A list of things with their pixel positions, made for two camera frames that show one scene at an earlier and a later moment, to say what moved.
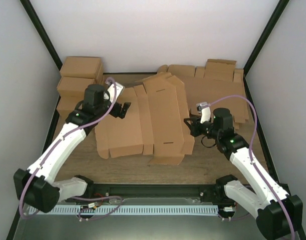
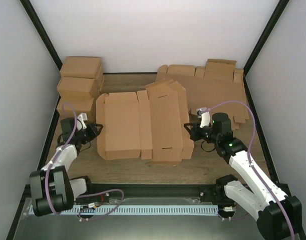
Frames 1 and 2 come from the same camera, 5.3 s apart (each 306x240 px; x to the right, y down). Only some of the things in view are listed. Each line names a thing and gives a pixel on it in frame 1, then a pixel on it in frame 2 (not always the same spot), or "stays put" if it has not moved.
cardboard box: [82, 67] stays put
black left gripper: [116, 113] → [94, 132]
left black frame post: [31, 12] stays put
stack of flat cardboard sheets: [218, 78] stays put
